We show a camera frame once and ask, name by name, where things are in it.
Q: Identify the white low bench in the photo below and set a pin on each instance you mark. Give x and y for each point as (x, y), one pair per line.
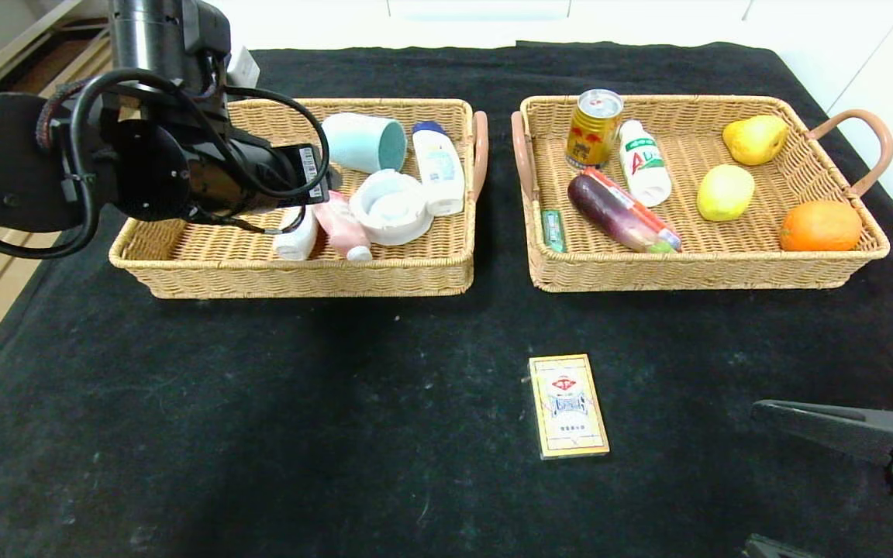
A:
(415, 31)

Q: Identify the yellow lemon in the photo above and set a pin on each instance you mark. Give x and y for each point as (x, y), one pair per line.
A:
(725, 194)

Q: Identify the small green gum pack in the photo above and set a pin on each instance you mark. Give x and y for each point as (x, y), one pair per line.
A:
(553, 231)

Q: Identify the gold drink can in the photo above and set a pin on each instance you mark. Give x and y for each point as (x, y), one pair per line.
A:
(592, 138)

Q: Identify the white bottle black brush tip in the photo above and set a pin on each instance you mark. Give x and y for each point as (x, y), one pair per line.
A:
(297, 242)

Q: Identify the yellow pear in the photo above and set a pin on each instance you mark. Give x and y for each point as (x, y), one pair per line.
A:
(756, 139)

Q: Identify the wicker basket holding teal cup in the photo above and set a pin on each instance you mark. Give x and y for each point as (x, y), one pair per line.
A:
(415, 263)

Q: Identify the black tablecloth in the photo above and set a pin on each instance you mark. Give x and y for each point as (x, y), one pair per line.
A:
(415, 387)

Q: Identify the orange sausage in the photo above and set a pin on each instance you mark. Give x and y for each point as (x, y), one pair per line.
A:
(636, 208)

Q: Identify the pink tube white cap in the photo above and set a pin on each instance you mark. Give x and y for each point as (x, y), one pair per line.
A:
(342, 225)

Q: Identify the white milk bottle green label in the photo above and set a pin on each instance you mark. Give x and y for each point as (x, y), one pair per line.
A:
(644, 167)

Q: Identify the white round plastic plate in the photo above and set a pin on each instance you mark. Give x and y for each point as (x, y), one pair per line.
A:
(392, 208)

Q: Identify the playing card box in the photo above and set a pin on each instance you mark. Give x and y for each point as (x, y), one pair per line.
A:
(568, 407)

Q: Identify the purple eggplant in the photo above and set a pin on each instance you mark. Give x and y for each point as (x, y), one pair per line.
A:
(609, 213)

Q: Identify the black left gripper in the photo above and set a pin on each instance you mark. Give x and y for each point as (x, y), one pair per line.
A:
(311, 169)

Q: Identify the teal plastic cup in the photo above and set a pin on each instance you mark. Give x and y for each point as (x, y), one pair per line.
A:
(361, 142)

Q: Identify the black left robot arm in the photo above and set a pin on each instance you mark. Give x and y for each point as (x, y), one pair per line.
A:
(5, 163)

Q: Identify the white lotion bottle blue cap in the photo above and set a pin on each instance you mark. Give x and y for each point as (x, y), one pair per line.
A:
(439, 172)

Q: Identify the wicker basket holding fruit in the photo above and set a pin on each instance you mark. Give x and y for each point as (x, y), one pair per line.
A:
(609, 263)

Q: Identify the grey metal shelf unit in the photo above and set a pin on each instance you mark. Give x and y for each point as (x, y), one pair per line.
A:
(12, 54)

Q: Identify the orange fruit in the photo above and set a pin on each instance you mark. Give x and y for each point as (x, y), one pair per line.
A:
(820, 226)

